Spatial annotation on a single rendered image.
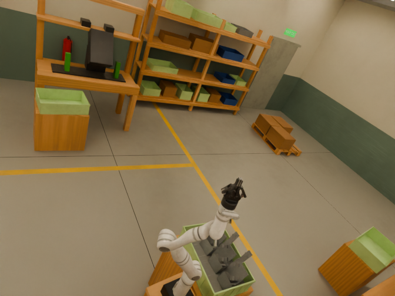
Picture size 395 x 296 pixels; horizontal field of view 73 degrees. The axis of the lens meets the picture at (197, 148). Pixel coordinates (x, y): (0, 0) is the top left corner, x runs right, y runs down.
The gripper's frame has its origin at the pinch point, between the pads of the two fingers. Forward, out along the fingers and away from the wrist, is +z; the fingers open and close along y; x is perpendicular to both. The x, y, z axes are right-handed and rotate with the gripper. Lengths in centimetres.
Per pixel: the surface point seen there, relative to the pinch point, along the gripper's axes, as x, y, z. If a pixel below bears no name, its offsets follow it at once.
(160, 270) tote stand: -70, 0, -166
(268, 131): -479, 259, -159
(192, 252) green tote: -53, 16, -114
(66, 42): -448, -208, -74
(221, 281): -34, 41, -120
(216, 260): -49, 37, -116
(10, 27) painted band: -426, -292, -70
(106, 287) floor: -71, -46, -202
